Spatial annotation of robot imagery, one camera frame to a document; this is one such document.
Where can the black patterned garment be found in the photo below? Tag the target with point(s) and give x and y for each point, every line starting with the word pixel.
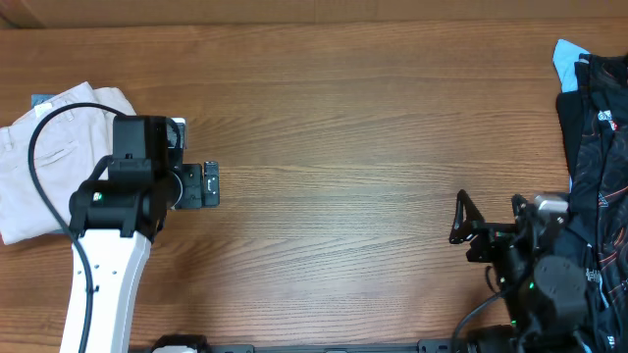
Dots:
pixel 593 119

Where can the folded blue jeans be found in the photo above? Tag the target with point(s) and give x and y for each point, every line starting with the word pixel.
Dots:
pixel 41 99

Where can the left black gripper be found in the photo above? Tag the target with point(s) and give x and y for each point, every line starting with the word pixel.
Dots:
pixel 193 196

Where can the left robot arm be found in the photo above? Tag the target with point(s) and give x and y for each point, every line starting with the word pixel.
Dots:
pixel 116 214

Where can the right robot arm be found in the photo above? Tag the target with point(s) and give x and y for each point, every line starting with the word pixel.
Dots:
pixel 544 292

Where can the beige cotton shorts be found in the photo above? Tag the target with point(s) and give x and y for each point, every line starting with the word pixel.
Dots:
pixel 66 153

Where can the light blue garment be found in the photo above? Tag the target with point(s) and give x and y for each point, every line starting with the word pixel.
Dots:
pixel 565 55

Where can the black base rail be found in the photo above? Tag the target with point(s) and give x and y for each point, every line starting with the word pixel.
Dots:
pixel 199 343

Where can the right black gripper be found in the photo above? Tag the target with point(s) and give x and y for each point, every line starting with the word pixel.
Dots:
pixel 493 233

